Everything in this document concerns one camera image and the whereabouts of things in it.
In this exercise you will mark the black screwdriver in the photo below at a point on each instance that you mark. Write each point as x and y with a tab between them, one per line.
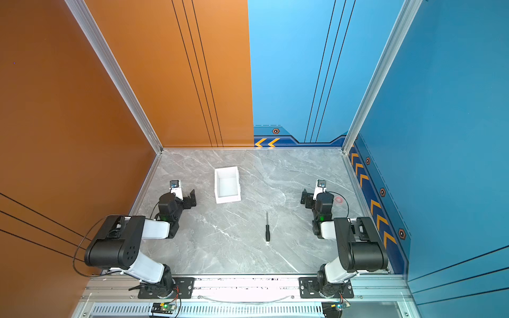
267	229

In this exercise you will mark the green circuit board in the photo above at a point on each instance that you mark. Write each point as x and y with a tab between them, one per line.
163	309

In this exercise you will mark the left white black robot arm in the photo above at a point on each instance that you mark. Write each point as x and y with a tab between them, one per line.
115	248

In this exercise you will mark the white plastic bin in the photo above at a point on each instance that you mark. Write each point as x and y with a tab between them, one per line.
227	185

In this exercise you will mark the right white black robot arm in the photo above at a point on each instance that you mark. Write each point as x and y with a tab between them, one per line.
359	249

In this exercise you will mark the right aluminium corner post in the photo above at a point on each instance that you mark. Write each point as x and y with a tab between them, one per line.
396	38

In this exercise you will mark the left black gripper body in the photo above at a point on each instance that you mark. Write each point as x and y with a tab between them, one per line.
187	199

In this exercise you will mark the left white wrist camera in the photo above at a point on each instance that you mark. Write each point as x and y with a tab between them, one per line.
176	189

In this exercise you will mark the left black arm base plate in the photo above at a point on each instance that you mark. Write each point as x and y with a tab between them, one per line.
182	286

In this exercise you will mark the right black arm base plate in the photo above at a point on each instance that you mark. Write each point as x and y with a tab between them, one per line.
310	288

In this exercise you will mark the small board with wires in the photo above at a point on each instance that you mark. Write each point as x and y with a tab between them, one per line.
341	305

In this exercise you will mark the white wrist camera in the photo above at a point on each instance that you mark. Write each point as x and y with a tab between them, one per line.
319	188
176	189

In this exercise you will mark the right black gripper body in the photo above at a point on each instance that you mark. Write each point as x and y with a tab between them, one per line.
308	199

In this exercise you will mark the aluminium corner post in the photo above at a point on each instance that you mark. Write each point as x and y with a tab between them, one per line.
396	38
91	30

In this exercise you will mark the left aluminium corner post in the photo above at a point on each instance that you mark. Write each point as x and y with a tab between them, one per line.
91	30

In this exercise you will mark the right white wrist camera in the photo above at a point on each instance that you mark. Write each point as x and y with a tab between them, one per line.
319	188

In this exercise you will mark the aluminium front rail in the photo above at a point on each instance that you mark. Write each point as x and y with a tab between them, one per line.
251	295

